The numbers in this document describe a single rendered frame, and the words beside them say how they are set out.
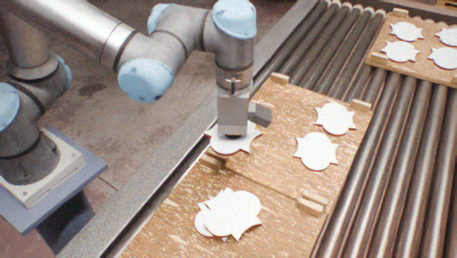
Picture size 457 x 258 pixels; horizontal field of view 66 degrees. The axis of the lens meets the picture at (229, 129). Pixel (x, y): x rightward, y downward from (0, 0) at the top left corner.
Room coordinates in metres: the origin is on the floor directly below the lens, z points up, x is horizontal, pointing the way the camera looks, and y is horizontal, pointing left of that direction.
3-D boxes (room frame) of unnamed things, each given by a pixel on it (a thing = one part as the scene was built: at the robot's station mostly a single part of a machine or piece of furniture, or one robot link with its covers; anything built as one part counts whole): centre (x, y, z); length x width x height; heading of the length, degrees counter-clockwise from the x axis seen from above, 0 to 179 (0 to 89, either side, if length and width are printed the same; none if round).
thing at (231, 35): (0.58, -0.01, 1.32); 0.09 x 0.08 x 0.11; 73
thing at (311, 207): (0.46, -0.19, 0.95); 0.06 x 0.02 x 0.03; 60
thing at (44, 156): (0.62, 0.54, 0.96); 0.15 x 0.15 x 0.10
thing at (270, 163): (0.71, -0.18, 0.93); 0.41 x 0.35 x 0.02; 150
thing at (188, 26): (0.59, 0.09, 1.32); 0.11 x 0.11 x 0.08; 73
